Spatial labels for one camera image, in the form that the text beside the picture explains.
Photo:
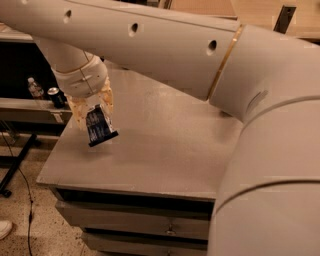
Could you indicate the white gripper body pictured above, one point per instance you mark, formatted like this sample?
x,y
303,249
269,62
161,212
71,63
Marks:
x,y
82,82

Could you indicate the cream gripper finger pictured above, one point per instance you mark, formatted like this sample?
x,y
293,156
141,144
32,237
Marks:
x,y
105,95
79,108

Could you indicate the blue rxbar blueberry wrapper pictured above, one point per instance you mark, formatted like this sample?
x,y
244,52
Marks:
x,y
99,127

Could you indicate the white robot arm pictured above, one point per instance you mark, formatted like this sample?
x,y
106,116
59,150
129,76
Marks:
x,y
268,201

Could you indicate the dark blue can on shelf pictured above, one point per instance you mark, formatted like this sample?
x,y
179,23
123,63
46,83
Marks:
x,y
55,95

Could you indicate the clear plastic water bottle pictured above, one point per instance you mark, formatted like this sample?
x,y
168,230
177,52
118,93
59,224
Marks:
x,y
35,89

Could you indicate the grey side shelf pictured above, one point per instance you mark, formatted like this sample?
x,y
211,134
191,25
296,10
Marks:
x,y
33,111

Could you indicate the black stand leg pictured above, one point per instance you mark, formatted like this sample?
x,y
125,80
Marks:
x,y
11,164

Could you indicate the grey drawer cabinet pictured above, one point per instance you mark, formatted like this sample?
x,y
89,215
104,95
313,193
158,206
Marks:
x,y
150,191

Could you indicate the white shoe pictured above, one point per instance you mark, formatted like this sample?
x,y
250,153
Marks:
x,y
5,228

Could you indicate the wooden board with black edge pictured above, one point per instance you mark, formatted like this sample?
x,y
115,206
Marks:
x,y
214,8

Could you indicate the grey metal bracket right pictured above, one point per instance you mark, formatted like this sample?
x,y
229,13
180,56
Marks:
x,y
284,18

